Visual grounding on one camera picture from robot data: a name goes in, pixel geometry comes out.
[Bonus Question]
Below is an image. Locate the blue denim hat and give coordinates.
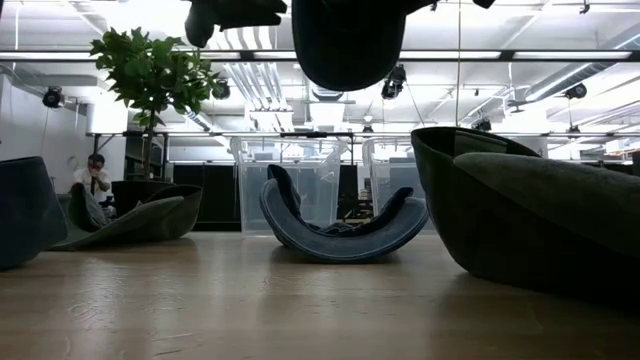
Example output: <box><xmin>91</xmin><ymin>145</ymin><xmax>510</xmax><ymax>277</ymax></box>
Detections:
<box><xmin>258</xmin><ymin>163</ymin><xmax>431</xmax><ymax>265</ymax></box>

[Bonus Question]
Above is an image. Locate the thin hanging vertical cable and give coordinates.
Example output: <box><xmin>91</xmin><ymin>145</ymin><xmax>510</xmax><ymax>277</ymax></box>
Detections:
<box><xmin>455</xmin><ymin>0</ymin><xmax>462</xmax><ymax>128</ymax></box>

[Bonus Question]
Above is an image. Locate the olive green floppy hat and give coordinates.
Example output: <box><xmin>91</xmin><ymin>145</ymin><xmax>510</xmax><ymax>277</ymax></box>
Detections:
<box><xmin>48</xmin><ymin>182</ymin><xmax>204</xmax><ymax>252</ymax></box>

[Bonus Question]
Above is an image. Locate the dark grey-green cap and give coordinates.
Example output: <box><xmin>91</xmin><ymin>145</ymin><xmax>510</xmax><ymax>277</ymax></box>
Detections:
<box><xmin>291</xmin><ymin>0</ymin><xmax>436</xmax><ymax>93</ymax></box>

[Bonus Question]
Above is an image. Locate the green leafy indoor tree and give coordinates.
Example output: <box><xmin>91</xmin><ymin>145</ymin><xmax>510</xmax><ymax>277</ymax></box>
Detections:
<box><xmin>89</xmin><ymin>26</ymin><xmax>222</xmax><ymax>182</ymax></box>

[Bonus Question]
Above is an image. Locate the black overhead frame beam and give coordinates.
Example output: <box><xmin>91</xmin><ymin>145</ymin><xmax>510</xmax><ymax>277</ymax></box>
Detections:
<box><xmin>0</xmin><ymin>48</ymin><xmax>640</xmax><ymax>63</ymax></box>

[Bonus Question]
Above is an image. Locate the person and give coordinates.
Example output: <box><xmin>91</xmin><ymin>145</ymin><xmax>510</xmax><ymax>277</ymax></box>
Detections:
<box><xmin>68</xmin><ymin>153</ymin><xmax>115</xmax><ymax>207</ymax></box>

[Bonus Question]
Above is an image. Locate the black low cabinet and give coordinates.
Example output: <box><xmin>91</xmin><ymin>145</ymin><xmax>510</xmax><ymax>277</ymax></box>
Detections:
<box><xmin>171</xmin><ymin>162</ymin><xmax>242</xmax><ymax>232</ymax></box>

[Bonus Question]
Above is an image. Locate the dark navy blue hat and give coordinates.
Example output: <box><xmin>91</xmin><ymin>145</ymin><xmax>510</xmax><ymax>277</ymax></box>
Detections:
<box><xmin>0</xmin><ymin>155</ymin><xmax>69</xmax><ymax>272</ymax></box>

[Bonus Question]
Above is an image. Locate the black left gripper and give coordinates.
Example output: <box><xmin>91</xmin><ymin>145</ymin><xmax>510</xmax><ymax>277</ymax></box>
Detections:
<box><xmin>184</xmin><ymin>0</ymin><xmax>289</xmax><ymax>49</ymax></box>

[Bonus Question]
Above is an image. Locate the clear plastic bin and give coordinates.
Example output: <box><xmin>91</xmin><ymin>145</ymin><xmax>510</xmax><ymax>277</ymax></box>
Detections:
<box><xmin>229</xmin><ymin>136</ymin><xmax>350</xmax><ymax>237</ymax></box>
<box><xmin>361</xmin><ymin>137</ymin><xmax>437</xmax><ymax>235</ymax></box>

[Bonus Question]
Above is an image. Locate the large dark green hat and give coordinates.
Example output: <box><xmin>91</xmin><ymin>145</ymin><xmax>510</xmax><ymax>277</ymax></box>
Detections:
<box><xmin>410</xmin><ymin>126</ymin><xmax>640</xmax><ymax>307</ymax></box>

